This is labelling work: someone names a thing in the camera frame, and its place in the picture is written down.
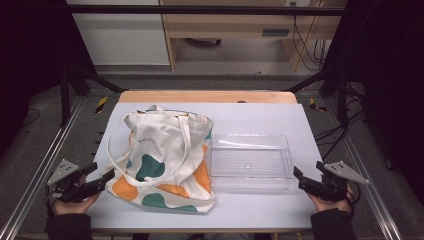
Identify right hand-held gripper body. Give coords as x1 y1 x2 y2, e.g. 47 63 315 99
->
313 160 370 203

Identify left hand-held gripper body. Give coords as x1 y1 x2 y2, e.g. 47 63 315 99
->
46 159 93 204

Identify clear plastic tray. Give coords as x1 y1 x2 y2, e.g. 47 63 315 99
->
209 133 296 192

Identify white patterned canvas tote bag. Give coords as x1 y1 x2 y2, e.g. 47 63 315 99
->
106 104 217 214

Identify person's right hand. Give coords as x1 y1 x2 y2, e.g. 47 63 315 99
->
307 186 354 214

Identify person's left hand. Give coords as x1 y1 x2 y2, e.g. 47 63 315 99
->
52 192 101 216

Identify yellow black hazard tape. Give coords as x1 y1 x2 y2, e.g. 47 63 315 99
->
308 97 328 113
95 95 109 114

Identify pale blue table mat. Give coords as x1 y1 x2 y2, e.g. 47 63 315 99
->
84 101 324 232

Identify wooden table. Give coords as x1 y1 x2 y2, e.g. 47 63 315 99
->
118 89 298 104

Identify white cabinet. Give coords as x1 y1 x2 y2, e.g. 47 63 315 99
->
65 0 171 66

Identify light wooden desk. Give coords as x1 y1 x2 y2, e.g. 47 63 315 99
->
159 0 348 72

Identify right hand-held gripper cable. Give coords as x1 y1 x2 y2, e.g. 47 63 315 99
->
345 181 362 216

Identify aluminium rail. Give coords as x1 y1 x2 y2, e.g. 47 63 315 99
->
324 99 404 240
0 96 85 240

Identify black floor cables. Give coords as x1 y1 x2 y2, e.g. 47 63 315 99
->
313 83 367 162

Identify black metal frame stand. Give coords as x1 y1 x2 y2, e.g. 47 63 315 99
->
59 64 128 128
285 65 350 128

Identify thin black floor cable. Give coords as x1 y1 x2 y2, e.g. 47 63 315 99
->
21 107 41 128

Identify black hanging desk cables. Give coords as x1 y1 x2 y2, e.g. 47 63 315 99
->
291 14 330 71

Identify black horizontal frame bar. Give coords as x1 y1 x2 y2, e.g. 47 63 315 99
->
66 4 346 17

